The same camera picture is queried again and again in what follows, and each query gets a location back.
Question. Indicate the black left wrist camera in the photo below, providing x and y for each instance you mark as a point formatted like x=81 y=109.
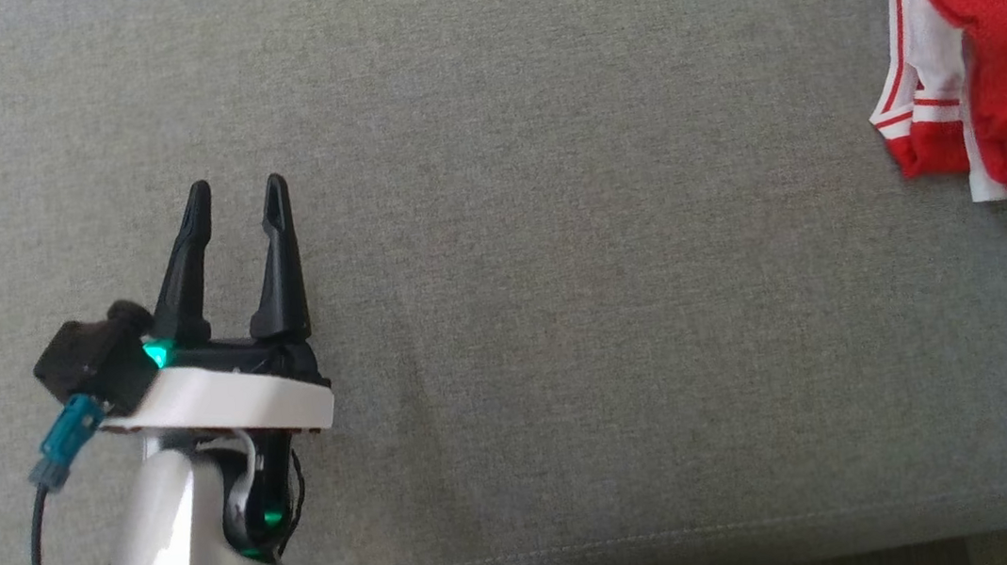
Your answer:
x=91 y=363

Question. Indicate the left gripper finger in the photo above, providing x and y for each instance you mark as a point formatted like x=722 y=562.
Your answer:
x=278 y=261
x=185 y=271

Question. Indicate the large grey sofa cushion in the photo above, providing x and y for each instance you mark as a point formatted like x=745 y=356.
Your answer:
x=559 y=267

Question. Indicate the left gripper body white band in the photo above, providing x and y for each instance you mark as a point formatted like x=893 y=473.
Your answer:
x=223 y=400

